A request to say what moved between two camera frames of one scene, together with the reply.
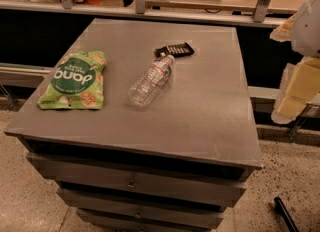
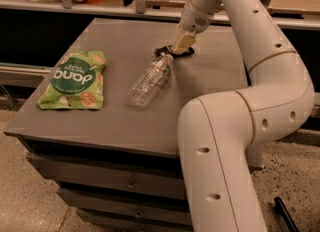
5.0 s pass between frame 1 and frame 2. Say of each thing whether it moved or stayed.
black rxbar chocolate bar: stayed
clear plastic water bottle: stayed
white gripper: moved
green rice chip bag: stayed
